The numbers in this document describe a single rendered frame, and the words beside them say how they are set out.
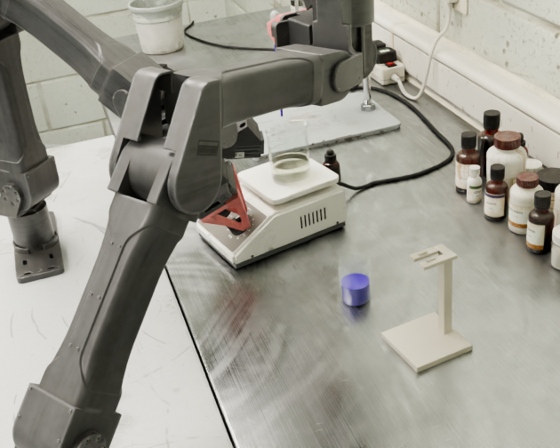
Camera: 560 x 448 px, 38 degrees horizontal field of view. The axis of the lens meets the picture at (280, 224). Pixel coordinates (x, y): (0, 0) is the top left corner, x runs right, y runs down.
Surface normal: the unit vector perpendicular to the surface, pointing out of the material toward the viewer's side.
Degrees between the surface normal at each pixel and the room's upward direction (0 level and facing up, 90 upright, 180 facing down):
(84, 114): 90
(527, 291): 0
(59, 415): 46
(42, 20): 88
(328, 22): 88
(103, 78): 87
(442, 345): 0
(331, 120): 0
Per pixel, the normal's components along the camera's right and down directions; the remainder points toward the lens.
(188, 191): 0.79, 0.24
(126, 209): -0.51, -0.27
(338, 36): -0.61, 0.42
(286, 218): 0.51, 0.39
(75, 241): -0.10, -0.86
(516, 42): -0.95, 0.23
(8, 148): -0.39, 0.33
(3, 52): 0.90, 0.16
